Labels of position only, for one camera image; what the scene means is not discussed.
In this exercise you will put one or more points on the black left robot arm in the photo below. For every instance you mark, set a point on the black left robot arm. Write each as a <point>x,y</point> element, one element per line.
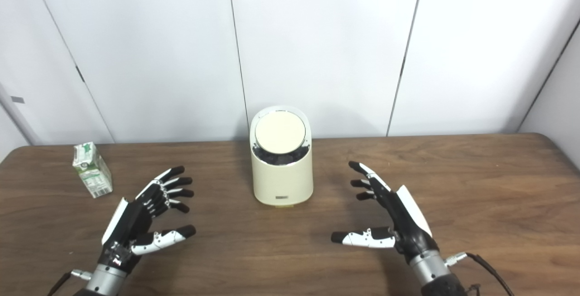
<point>106,280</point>

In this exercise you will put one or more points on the small grey wall label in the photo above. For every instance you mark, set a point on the small grey wall label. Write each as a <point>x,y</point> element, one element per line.
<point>17,99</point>

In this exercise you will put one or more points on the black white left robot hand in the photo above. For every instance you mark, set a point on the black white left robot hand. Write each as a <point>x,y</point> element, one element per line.
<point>131,219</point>

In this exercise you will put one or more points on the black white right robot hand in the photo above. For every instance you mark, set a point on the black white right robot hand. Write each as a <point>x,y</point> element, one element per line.
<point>408,223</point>

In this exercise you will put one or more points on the green white milk carton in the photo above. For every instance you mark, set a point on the green white milk carton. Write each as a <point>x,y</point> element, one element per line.
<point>93,173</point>

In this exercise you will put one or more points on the round cream bin lid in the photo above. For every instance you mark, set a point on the round cream bin lid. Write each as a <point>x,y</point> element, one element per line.
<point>280,132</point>

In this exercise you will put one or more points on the cream-colored bin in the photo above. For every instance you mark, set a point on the cream-colored bin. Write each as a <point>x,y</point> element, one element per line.
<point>283,180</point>

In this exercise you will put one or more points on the black wall panel hinge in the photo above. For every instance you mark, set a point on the black wall panel hinge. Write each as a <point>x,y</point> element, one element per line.
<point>80,74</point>

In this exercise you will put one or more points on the black bin liner bag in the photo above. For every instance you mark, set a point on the black bin liner bag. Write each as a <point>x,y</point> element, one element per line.
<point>281,157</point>

